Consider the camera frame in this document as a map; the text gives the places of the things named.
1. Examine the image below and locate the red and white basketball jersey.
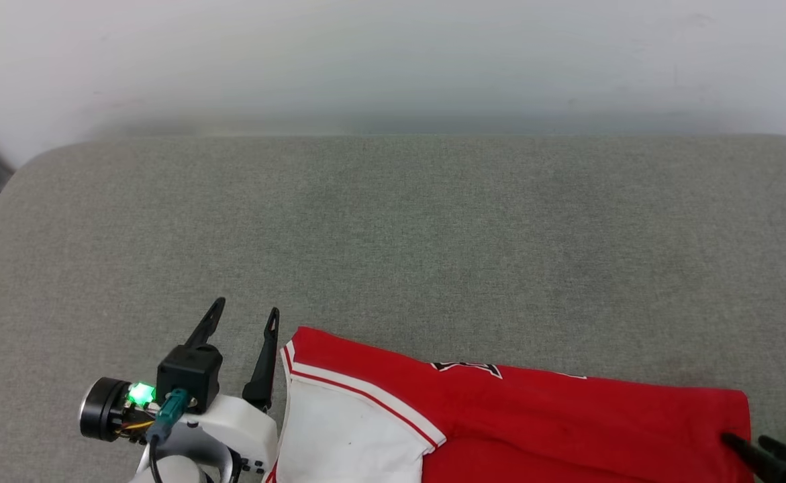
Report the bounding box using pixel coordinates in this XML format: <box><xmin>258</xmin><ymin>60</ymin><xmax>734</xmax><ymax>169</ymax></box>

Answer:
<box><xmin>262</xmin><ymin>327</ymin><xmax>757</xmax><ymax>483</ymax></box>

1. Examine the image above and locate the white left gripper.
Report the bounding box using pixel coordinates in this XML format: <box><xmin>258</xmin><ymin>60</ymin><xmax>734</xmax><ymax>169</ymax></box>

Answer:
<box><xmin>80</xmin><ymin>298</ymin><xmax>281</xmax><ymax>483</ymax></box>

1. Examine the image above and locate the teal cable connector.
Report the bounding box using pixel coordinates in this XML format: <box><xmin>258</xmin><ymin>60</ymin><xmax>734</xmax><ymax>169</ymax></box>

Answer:
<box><xmin>147</xmin><ymin>388</ymin><xmax>189</xmax><ymax>445</ymax></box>

